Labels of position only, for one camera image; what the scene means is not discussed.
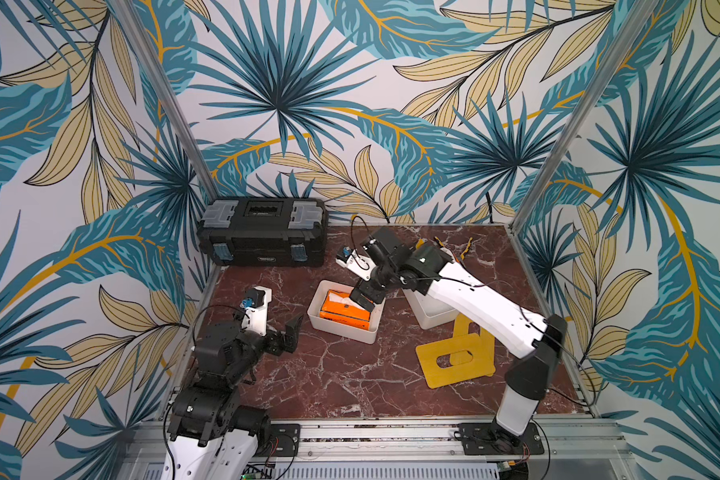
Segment orange tissue pack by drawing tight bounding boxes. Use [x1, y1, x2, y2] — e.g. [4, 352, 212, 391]
[319, 289, 371, 331]

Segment white tissue box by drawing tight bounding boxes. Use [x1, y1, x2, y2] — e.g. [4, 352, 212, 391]
[307, 280, 385, 344]
[403, 290, 459, 330]

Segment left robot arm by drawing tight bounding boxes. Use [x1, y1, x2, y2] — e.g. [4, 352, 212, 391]
[161, 314, 303, 479]

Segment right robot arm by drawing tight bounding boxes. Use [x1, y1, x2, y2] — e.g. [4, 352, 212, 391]
[336, 227, 567, 439]

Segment yellow black pliers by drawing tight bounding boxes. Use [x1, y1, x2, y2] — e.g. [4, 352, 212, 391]
[434, 236, 475, 263]

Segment black plastic toolbox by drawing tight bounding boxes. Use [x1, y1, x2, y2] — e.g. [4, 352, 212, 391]
[197, 197, 328, 267]

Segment yellow wooden lid bottom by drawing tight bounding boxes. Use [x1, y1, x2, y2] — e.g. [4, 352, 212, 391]
[416, 314, 496, 389]

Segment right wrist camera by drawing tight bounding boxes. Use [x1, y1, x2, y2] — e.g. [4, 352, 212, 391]
[336, 246, 375, 281]

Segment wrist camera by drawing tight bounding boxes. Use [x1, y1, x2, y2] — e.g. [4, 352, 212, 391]
[240, 286, 272, 337]
[336, 246, 375, 281]

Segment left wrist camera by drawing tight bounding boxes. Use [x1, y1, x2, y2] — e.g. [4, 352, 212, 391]
[240, 286, 272, 337]

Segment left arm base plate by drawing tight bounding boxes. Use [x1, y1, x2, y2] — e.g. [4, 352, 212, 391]
[254, 423, 301, 458]

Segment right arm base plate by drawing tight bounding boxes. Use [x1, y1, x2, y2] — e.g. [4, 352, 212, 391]
[454, 422, 545, 457]

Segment aluminium front rail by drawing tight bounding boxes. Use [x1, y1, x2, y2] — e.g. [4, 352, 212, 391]
[116, 418, 637, 480]

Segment left aluminium corner post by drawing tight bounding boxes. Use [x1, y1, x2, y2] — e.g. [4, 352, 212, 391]
[110, 0, 218, 203]

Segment aluminium corner post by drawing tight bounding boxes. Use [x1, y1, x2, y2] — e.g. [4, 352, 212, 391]
[508, 0, 658, 236]
[110, 0, 218, 203]

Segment right aluminium corner post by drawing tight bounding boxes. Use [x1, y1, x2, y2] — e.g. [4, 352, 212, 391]
[508, 0, 658, 236]

